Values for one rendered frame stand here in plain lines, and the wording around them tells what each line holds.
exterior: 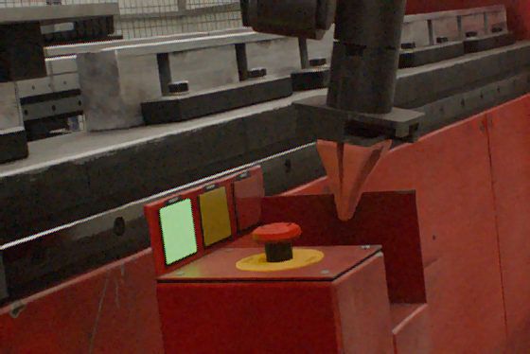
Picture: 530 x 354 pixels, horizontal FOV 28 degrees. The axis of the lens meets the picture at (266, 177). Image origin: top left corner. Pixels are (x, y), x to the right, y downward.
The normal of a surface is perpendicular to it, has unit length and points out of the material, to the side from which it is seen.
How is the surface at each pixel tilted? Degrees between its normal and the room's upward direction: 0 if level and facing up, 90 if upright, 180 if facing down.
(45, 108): 90
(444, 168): 90
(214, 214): 90
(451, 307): 90
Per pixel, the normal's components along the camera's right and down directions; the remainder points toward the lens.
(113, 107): -0.47, 0.17
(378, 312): 0.89, -0.05
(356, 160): -0.44, 0.51
